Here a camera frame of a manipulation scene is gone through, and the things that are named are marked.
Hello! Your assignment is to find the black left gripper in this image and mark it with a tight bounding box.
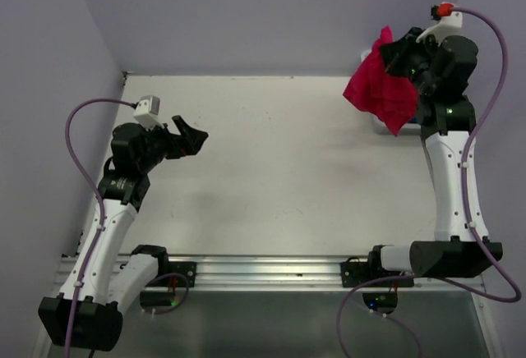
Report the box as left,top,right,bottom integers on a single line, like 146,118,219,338
136,115,206,172

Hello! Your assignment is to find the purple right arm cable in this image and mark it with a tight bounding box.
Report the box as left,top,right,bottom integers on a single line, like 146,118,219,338
336,6,523,358

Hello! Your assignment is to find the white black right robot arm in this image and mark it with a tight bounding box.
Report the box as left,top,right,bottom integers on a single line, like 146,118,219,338
366,27,503,287

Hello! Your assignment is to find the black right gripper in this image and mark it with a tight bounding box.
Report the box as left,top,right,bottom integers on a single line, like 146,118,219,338
380,27,441,95

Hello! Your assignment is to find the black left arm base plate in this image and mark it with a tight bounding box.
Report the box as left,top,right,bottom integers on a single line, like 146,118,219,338
163,261,197,288

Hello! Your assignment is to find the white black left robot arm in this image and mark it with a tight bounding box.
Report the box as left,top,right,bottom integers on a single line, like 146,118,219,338
38,116,209,353

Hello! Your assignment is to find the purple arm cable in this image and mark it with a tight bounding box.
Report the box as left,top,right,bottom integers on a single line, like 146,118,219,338
336,6,523,358
61,98,190,358

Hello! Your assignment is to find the aluminium mounting rail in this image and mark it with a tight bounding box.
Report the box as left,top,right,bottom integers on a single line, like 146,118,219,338
57,254,484,293

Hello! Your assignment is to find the pink red t shirt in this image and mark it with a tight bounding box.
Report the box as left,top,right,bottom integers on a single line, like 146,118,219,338
343,26,418,127

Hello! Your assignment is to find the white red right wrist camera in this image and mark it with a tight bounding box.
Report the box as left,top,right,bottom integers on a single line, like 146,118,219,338
416,2,463,44

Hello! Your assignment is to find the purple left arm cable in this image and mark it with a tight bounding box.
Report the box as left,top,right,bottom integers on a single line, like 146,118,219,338
61,98,190,358

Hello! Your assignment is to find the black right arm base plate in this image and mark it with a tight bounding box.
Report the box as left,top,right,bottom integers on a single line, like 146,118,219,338
339,257,372,288

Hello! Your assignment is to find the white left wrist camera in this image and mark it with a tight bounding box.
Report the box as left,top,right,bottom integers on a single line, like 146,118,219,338
133,95,161,130

